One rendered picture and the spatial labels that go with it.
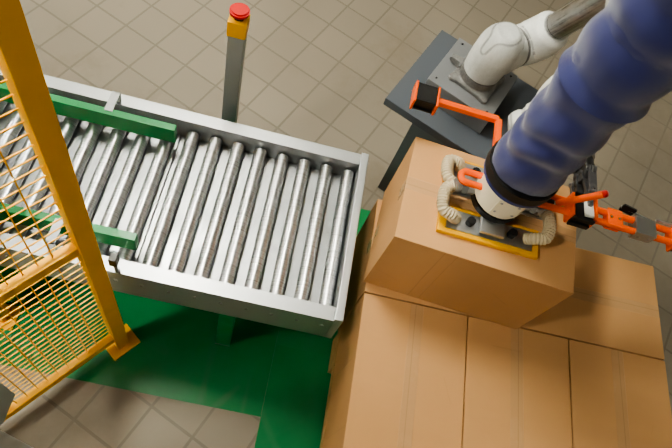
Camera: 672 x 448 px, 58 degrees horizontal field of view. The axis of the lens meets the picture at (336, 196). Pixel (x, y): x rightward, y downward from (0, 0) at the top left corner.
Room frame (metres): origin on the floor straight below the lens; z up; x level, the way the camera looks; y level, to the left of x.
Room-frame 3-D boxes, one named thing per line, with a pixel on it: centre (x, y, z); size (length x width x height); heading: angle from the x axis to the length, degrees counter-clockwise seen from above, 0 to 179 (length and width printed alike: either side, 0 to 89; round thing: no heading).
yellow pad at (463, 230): (1.08, -0.49, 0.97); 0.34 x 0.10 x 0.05; 99
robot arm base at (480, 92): (1.80, -0.31, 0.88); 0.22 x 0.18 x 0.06; 74
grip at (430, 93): (1.39, -0.14, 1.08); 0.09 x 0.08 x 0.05; 9
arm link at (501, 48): (1.80, -0.34, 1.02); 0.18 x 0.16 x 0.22; 139
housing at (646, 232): (1.25, -0.94, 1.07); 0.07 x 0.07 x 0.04; 9
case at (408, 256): (1.17, -0.49, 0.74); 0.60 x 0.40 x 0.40; 96
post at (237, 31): (1.46, 0.55, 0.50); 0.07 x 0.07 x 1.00; 11
